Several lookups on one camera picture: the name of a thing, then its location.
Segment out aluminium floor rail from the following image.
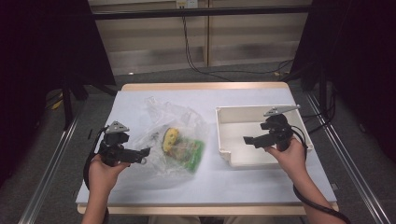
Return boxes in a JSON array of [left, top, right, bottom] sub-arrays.
[[18, 102, 87, 224], [304, 91, 391, 224]]

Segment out green snack packet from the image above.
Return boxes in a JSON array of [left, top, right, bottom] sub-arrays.
[[171, 136, 206, 174]]

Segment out dark curtain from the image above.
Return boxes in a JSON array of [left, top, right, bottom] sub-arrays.
[[0, 0, 116, 188], [288, 0, 396, 162]]

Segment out clear plastic bag yellow print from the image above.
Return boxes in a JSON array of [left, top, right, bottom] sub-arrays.
[[129, 96, 210, 188]]

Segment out wooden table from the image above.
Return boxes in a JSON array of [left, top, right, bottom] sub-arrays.
[[77, 81, 340, 217]]

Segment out white wall socket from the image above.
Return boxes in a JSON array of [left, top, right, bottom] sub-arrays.
[[176, 0, 199, 9]]

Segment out person's right hand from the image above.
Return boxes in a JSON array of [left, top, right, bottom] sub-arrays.
[[264, 136, 308, 183]]

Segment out pale blue table mat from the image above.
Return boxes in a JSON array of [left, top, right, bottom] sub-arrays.
[[75, 88, 338, 205]]

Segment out white plastic tray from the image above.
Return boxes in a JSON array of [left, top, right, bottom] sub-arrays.
[[215, 104, 315, 169]]

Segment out black horizontal bar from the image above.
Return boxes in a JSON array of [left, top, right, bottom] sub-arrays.
[[92, 5, 312, 21]]

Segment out black floor cables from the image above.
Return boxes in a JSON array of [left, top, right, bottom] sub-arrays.
[[300, 90, 337, 134]]

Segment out black hanging wall cable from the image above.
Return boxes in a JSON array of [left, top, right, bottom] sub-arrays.
[[181, 15, 295, 82]]

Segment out right hand-held gripper black cable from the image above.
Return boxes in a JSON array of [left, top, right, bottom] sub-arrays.
[[289, 124, 352, 224]]

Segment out hand-held gripper black cable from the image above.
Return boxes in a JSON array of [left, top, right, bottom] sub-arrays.
[[82, 126, 110, 224], [289, 124, 352, 224]]

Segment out black metal stand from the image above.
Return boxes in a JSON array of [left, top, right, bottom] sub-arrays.
[[288, 59, 335, 125], [60, 78, 118, 130]]

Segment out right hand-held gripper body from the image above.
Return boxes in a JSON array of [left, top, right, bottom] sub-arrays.
[[260, 105, 302, 152]]

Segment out left hand-held gripper black cable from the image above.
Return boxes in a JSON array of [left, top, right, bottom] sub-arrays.
[[82, 126, 110, 224]]

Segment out person's left hand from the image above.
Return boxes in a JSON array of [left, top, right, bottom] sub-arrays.
[[88, 154, 129, 199]]

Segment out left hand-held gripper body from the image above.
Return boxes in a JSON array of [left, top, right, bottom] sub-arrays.
[[97, 120, 132, 167]]

